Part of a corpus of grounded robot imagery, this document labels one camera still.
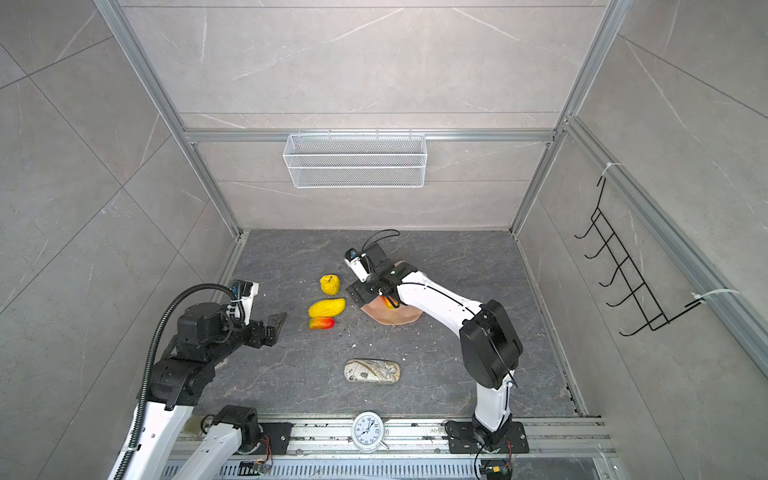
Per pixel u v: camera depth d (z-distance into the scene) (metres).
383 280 0.64
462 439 0.73
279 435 0.73
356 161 1.01
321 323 0.92
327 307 0.93
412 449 0.73
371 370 0.82
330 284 0.98
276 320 0.63
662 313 0.57
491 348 0.51
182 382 0.45
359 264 0.78
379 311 0.92
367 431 0.71
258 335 0.61
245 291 0.59
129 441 0.41
